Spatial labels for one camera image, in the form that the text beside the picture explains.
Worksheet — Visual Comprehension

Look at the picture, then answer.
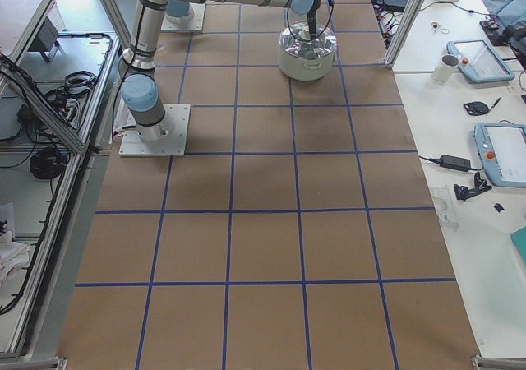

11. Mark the pale green cooking pot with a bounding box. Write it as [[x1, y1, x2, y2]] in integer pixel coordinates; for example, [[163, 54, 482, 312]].
[[277, 21, 337, 81]]

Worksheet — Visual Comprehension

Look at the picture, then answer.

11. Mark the aluminium frame post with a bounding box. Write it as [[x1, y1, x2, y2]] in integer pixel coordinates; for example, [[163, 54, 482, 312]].
[[383, 0, 424, 68]]

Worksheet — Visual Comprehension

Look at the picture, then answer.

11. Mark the black round disc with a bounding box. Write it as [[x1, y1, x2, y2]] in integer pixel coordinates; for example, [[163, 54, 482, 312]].
[[463, 101, 490, 116]]

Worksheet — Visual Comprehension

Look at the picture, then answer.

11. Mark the coiled black cable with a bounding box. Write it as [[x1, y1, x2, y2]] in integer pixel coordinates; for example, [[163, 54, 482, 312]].
[[29, 146, 69, 180]]

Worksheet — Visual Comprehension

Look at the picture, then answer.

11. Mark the white paper cup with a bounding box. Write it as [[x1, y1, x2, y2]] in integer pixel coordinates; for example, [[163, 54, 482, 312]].
[[431, 54, 459, 83]]

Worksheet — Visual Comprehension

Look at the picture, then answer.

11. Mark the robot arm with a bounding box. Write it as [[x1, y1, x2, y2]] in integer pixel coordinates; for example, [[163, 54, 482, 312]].
[[120, 0, 335, 142]]

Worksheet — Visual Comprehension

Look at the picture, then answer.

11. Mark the black laptop charger brick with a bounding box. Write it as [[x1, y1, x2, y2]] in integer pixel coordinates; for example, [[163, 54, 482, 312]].
[[439, 155, 472, 172]]

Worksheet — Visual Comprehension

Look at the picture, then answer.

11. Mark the teach pendant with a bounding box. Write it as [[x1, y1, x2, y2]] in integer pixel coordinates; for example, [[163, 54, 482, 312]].
[[473, 123, 525, 188], [446, 39, 515, 83]]

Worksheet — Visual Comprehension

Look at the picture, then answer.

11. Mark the black pen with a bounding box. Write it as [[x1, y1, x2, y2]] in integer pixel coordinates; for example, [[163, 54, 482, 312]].
[[490, 97, 501, 109]]

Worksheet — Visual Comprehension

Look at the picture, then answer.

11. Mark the upper teach pendant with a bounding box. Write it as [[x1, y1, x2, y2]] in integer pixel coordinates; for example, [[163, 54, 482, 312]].
[[446, 39, 515, 83]]

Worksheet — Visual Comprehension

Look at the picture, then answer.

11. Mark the black plastic bracket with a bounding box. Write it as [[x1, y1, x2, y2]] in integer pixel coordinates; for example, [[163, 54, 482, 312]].
[[453, 172, 492, 201]]

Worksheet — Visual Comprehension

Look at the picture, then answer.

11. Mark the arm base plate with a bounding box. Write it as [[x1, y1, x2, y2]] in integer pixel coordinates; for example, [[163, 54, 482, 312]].
[[161, 0, 205, 33], [117, 102, 191, 157]]

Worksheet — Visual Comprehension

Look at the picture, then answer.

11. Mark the clear plastic block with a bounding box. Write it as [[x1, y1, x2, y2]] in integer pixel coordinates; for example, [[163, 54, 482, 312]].
[[429, 186, 459, 229]]

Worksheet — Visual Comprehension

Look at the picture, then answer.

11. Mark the teal notebook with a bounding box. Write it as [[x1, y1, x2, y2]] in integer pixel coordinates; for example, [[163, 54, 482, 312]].
[[510, 227, 526, 271]]

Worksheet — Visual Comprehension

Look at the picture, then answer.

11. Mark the glass pot lid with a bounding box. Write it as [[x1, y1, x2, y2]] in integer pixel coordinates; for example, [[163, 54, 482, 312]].
[[279, 21, 337, 59]]

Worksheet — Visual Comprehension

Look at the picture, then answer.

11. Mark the lower teach pendant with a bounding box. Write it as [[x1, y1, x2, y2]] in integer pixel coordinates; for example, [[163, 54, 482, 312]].
[[473, 123, 525, 188]]

